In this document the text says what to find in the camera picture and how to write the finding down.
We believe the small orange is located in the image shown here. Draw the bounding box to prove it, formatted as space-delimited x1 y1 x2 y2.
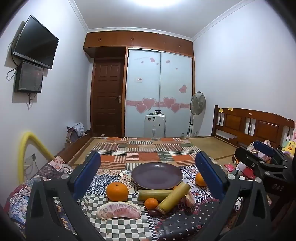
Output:
144 197 159 210

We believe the wall-mounted black television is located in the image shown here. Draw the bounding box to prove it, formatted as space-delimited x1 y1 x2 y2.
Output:
13 15 60 70

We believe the woven bed mat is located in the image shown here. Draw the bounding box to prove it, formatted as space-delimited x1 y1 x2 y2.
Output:
68 136 240 168

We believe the yellow sugarcane piece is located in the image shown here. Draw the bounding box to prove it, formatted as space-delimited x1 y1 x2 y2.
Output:
155 182 191 215

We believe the wooden bed headboard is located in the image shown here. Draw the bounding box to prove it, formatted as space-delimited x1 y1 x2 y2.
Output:
211 105 296 149

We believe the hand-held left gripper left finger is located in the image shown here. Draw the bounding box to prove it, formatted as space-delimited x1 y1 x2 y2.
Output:
25 151 104 241

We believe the dark purple plate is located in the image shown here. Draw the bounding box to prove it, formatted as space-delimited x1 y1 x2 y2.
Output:
131 162 183 190

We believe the small pomelo piece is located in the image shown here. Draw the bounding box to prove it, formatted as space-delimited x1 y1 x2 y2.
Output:
184 190 196 207

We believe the pile of bags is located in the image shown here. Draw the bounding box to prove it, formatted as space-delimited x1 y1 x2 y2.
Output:
65 122 85 144

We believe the brown wooden door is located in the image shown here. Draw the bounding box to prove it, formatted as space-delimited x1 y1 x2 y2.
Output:
92 59 123 138

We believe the large pomelo segment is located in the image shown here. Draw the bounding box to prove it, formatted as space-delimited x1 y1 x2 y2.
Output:
96 202 142 219

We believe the yellow plush toy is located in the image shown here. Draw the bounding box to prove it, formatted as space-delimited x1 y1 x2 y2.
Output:
282 128 296 158

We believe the pile of small toys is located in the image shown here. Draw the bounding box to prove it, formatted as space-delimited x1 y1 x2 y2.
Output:
224 141 273 180

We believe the black wall cable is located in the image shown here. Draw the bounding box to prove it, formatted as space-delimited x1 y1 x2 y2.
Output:
6 35 35 106

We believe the sliding wardrobe with heart stickers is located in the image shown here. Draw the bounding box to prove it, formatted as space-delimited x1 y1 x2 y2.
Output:
125 47 194 138

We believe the wooden overhead cabinet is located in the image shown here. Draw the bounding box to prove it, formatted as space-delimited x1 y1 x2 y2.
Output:
83 30 194 58

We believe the green sugarcane piece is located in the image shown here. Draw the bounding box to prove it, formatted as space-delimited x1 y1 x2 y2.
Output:
138 189 174 201

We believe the white box appliance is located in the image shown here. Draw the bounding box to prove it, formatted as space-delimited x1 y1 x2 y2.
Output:
144 111 167 138

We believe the standing fan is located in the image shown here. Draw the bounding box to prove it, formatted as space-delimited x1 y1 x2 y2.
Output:
188 92 206 137

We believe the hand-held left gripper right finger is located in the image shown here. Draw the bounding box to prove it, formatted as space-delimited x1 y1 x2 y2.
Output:
195 152 272 241

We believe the medium orange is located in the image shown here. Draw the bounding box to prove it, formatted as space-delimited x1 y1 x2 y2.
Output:
195 173 207 187

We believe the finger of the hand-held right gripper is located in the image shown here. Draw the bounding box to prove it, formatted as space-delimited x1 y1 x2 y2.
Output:
253 140 277 163
234 146 264 178

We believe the large orange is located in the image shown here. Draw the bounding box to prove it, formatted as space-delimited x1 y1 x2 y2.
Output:
106 182 129 202

